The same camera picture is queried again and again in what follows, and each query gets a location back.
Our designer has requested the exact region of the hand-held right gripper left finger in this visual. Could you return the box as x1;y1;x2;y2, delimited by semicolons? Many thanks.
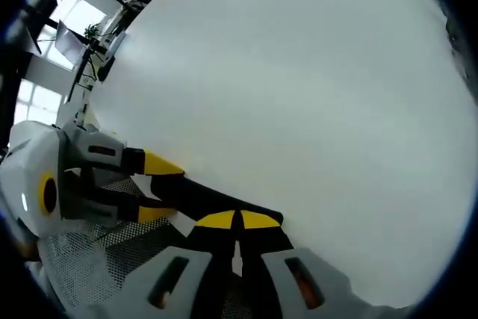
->
87;210;237;319

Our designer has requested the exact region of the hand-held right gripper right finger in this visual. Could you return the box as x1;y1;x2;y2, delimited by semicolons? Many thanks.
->
238;211;374;319

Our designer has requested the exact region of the computer monitor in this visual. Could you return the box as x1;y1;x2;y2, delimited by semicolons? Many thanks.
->
55;19;90;66

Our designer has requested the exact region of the small potted plant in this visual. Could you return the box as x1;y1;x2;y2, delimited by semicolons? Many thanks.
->
84;22;102;40

